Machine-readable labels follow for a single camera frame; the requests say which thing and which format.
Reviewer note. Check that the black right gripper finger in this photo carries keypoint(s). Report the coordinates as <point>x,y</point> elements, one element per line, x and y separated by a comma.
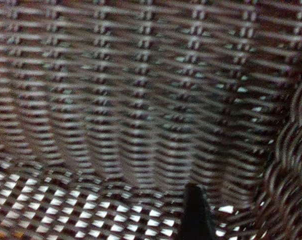
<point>195,215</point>

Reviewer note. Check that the dark brown wicker basket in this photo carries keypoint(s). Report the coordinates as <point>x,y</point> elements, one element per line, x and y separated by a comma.
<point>115,100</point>

